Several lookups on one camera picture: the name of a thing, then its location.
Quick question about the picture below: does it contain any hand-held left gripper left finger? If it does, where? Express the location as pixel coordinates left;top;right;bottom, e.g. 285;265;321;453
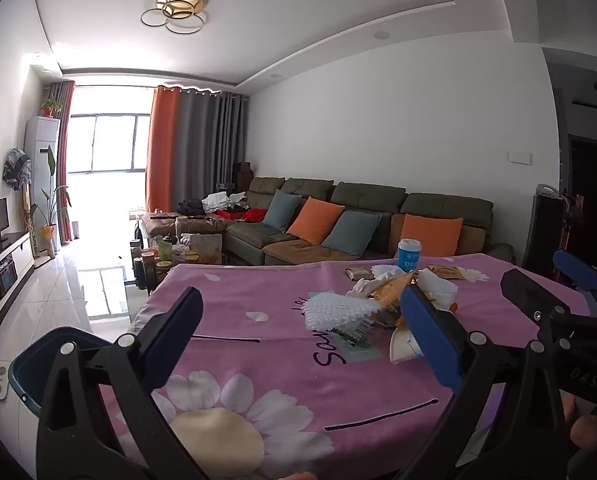
36;287;206;480

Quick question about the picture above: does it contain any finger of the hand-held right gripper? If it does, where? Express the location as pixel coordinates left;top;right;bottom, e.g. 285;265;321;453
553;250;597;318
501;268;597;356

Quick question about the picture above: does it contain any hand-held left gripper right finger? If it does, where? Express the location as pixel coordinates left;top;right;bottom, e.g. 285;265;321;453
393;285;568;480

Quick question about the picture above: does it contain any white paper cup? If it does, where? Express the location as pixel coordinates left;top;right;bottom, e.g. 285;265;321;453
389;326;425;364

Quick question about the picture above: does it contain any gold wrapper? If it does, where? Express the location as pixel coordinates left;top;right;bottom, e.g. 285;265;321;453
365;272;419;312

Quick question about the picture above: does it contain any clear green wrapper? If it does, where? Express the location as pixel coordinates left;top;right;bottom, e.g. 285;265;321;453
328;317;379;356

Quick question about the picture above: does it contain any white foam fruit net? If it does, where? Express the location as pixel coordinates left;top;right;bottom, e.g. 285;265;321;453
371;263;404;281
303;292;380;332

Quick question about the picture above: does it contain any dark teal trash bin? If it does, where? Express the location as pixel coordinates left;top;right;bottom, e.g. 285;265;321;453
8;326;114;418

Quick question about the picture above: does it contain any person's right hand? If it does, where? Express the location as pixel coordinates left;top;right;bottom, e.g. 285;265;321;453
563;392;597;461

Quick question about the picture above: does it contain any dark tall case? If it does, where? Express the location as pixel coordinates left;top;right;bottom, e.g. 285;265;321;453
522;184;570;273

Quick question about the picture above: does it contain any dark glass coffee table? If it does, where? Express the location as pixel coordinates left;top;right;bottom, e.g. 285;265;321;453
121;212;229;292

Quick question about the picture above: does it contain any dark wooden door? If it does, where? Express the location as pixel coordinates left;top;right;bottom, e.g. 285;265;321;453
568;135;597;261

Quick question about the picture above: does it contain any group of glass jars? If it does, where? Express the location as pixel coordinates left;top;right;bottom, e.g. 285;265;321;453
130;232;189;286

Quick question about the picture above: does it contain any blue cup with white lid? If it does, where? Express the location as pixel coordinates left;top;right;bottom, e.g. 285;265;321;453
397;238;423;272

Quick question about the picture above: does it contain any pink floral blanket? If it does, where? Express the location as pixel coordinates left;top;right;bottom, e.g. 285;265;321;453
101;252;597;480

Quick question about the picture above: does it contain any beige snack bag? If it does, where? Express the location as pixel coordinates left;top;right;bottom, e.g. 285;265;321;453
191;233;224;264

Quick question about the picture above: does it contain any orange pillow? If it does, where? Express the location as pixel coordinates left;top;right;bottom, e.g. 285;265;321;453
286;197;345;246
401;214;464;258

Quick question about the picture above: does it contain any blue pillow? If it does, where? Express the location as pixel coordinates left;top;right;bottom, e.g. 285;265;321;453
263;189;303;232
321;210;383;259

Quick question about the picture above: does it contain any white clothes pile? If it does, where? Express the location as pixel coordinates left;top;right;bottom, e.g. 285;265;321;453
202;191;246;212

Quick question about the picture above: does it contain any green sofa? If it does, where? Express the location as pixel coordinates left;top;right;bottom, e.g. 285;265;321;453
141;176;515;267

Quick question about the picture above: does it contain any white TV cabinet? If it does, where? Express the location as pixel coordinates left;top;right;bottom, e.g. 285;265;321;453
0;230;35;346

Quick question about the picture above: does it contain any tall leafy plant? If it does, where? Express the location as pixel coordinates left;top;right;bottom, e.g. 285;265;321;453
28;145;72;254

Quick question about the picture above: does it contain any brown cardboard box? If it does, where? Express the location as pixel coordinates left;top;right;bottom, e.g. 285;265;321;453
233;161;253;193

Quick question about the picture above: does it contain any orange curtain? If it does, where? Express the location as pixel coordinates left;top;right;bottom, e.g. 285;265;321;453
146;86;182;213

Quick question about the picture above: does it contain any large window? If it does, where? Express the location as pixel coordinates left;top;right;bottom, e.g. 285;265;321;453
68;114;152;174

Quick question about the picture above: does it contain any striped grey red curtain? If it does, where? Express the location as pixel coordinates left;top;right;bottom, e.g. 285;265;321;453
48;80;75;243

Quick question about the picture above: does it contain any white standing air conditioner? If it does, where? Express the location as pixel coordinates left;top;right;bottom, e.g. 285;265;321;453
25;116;60;256

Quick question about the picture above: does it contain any covered standing fan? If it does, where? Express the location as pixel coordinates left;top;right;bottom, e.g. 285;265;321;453
2;146;32;192

